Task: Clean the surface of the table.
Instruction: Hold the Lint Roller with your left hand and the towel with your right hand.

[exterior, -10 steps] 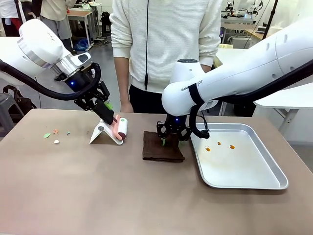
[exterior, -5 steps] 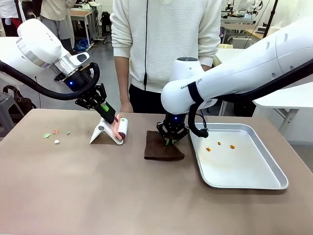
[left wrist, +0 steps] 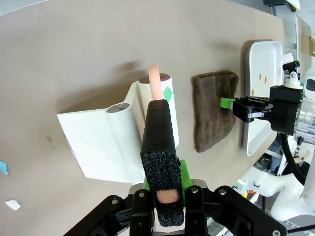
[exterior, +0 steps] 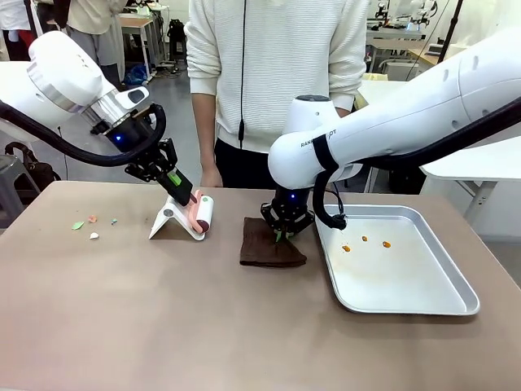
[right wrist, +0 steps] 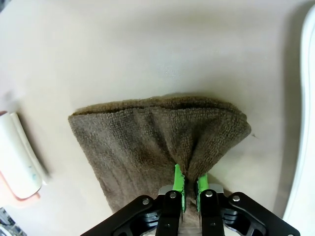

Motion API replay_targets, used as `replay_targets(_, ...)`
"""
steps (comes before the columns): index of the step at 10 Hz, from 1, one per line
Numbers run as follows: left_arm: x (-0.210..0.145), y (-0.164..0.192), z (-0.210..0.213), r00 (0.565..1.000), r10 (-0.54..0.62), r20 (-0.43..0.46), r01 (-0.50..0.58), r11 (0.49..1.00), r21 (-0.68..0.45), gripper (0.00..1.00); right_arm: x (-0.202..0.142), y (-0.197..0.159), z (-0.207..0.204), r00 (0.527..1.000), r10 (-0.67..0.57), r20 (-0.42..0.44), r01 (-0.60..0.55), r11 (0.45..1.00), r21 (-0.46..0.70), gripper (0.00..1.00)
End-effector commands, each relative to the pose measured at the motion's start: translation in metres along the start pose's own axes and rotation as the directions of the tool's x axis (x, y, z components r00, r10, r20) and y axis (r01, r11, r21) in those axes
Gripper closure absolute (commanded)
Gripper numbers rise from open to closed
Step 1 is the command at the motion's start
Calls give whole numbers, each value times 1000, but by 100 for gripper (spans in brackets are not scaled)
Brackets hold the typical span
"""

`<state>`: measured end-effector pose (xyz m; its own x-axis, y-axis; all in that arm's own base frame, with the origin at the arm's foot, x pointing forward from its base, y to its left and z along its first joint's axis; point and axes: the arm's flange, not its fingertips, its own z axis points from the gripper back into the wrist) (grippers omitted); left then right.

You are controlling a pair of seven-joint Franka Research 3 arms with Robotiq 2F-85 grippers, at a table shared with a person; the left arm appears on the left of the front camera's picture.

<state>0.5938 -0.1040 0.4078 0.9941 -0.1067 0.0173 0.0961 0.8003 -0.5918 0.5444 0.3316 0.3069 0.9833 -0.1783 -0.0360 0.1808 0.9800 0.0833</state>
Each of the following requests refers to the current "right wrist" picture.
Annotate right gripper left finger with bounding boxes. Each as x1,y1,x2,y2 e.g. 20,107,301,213
80,164,186,236

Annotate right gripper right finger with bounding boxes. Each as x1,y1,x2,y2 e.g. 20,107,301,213
196,173,301,236

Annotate brown terry cloth towel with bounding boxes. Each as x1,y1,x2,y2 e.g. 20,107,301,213
68,92,252,236

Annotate pink lint roller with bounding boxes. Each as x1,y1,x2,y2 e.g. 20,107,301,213
0,110,42,201

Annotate silver metal tray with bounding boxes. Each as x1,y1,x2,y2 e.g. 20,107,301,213
282,0,315,223

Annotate white lint roller stand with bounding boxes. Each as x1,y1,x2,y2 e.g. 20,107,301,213
11,112,52,186

